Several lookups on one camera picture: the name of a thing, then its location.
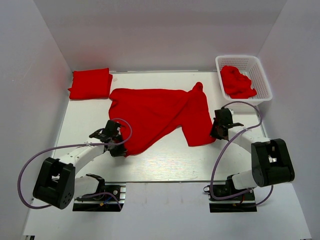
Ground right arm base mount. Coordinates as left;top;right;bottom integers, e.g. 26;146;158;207
203;180;257;213

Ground red t shirt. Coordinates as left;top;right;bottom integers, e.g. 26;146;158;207
108;82;216;157
68;68;113;100

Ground white plastic basket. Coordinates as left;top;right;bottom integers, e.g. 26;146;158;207
215;55;273;106

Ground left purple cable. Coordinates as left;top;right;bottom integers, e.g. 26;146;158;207
17;117;133;210

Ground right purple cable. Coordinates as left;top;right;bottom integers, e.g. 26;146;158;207
209;101;274;207

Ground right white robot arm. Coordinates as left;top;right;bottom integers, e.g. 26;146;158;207
210;108;295;200

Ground purple cable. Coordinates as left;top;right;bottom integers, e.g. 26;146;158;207
209;101;274;207
17;117;133;210

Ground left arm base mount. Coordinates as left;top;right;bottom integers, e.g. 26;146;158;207
72;174;126;212

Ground folded red t shirt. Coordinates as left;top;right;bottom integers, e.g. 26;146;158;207
68;68;113;100

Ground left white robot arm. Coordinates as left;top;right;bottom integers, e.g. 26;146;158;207
32;118;127;210

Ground crumpled red shirts in basket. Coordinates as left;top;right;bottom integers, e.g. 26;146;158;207
220;65;257;99

